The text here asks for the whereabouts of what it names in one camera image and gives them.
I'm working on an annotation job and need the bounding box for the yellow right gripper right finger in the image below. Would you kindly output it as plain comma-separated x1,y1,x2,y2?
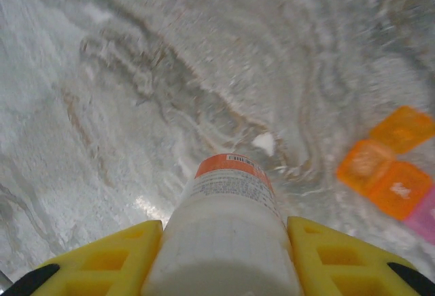
287,216,435,296

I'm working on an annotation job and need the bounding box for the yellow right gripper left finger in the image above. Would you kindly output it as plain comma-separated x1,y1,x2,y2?
0,219,164,296

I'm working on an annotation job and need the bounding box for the white pill bottle orange label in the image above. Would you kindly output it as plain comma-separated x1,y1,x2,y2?
141,152,303,296

